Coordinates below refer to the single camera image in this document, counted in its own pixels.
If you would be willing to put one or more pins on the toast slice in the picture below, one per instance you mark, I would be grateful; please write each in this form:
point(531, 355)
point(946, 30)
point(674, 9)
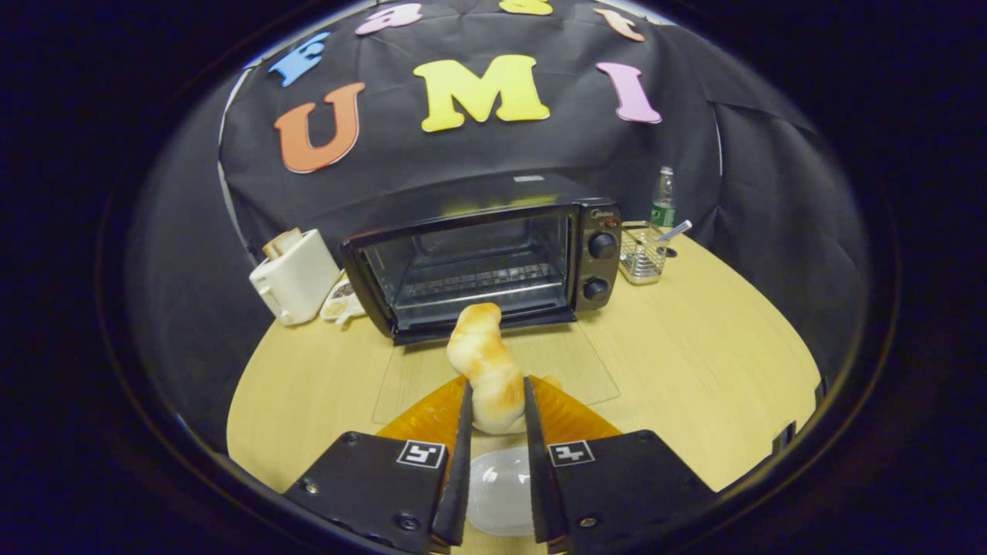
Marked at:
point(271, 247)
point(291, 237)

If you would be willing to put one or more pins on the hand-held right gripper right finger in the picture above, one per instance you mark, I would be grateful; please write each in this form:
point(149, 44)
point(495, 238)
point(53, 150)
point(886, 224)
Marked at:
point(536, 462)

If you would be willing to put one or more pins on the white oval plate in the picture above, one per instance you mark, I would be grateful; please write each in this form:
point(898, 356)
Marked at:
point(501, 486)

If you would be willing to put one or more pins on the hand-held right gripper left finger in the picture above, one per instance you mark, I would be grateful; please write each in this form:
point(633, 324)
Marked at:
point(461, 462)

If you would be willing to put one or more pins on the clear plastic water bottle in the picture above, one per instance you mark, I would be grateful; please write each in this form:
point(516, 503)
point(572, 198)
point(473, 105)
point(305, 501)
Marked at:
point(663, 204)

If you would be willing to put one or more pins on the twisted golden bread roll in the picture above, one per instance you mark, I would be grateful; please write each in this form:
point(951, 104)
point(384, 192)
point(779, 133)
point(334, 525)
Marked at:
point(486, 370)

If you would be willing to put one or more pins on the black table edge bracket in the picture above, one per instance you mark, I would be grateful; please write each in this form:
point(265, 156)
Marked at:
point(784, 439)

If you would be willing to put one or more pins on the small white sauce dish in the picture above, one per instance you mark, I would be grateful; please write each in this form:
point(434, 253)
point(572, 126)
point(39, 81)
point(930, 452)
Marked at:
point(339, 304)

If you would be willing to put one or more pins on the black backdrop cloth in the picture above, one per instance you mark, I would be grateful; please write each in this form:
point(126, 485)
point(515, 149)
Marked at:
point(540, 146)

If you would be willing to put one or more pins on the white toaster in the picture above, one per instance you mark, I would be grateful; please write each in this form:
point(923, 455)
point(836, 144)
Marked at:
point(297, 281)

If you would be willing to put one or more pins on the black electric oven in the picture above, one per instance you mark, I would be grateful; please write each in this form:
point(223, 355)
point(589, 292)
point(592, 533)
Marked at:
point(597, 266)

